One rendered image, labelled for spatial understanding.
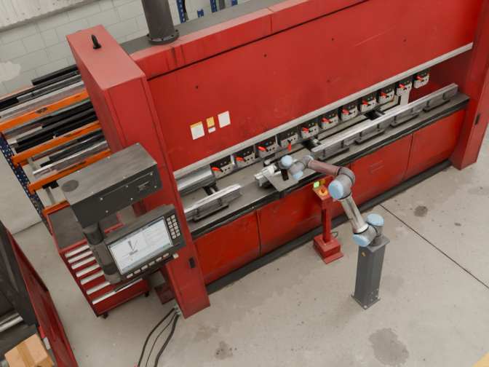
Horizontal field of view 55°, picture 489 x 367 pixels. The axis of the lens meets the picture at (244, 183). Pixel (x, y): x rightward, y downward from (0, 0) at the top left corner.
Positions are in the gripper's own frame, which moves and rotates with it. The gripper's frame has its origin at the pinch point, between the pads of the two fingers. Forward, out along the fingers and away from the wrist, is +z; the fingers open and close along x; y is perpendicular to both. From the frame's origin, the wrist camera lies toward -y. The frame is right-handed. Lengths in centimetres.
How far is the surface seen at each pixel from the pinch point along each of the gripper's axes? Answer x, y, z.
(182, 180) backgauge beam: 74, 21, 25
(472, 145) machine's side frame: -223, -29, 75
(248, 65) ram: 13, 66, -68
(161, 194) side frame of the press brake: 93, 4, -48
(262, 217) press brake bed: 19.9, -29.1, 27.4
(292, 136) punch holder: -18.0, 22.6, -7.6
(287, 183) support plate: -2.0, -11.5, -3.3
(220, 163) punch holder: 45, 18, -19
